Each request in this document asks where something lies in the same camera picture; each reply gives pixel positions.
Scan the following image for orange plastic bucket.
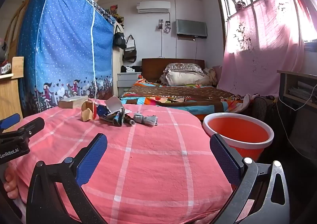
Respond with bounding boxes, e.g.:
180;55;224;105
202;113;274;163

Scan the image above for beige bundled blanket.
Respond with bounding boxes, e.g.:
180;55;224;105
203;68;218;85

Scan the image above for wall socket with plugs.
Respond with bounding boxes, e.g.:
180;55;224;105
157;18;172;34

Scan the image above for white air conditioner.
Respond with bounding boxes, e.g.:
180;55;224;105
136;1;171;14

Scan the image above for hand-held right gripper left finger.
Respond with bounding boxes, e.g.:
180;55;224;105
26;133;108;224

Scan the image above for torn tan cardboard box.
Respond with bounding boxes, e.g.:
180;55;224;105
81;100;98;122

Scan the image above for stack of colourful boxes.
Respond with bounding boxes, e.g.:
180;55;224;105
108;5;125;23

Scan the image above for blue dotted fabric wardrobe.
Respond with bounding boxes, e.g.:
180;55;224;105
16;0;117;119

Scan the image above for wooden desk shelf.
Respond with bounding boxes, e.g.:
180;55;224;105
277;70;317;155

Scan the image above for blue green packet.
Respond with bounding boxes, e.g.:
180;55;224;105
98;105;126;127

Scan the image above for beige pillow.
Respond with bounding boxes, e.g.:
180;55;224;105
161;69;211;86

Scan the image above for person's left hand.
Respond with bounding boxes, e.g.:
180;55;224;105
3;165;21;200

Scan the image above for white cable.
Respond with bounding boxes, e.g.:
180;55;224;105
276;83;317;158

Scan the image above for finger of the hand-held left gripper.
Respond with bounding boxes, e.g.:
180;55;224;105
0;113;21;130
0;117;45;141

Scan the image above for grey packet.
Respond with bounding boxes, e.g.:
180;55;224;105
134;113;159;128

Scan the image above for floral pillow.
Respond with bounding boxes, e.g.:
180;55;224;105
163;63;205;75

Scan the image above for small white basket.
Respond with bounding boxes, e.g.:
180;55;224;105
0;62;12;75

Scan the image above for wall television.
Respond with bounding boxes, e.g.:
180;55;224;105
176;19;208;40

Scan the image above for stack of papers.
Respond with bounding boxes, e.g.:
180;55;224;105
288;80;317;102

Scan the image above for beige wooden cabinet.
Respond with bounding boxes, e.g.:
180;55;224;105
113;22;125;98

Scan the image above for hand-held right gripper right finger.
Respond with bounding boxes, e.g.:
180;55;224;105
210;134;290;224

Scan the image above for brown wooden headboard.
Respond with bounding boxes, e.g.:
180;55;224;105
141;58;205;82

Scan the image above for black mesh appliance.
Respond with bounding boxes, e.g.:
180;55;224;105
253;97;277;122

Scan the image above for crumpled white pink cloth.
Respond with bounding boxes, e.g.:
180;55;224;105
243;93;260;110

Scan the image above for light wooden rack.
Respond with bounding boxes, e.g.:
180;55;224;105
0;56;25;121

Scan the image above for pink plaid blanket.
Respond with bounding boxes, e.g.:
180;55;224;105
7;98;248;224

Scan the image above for black hanging bag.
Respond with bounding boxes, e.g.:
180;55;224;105
113;25;128;50

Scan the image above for white nightstand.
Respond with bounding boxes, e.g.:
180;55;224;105
117;72;142;96

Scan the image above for grey hanging bag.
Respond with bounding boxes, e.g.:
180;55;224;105
123;35;137;64

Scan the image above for pink hanging sheet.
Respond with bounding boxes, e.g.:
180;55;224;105
218;0;313;97

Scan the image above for black cloth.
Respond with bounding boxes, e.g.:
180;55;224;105
120;65;142;73

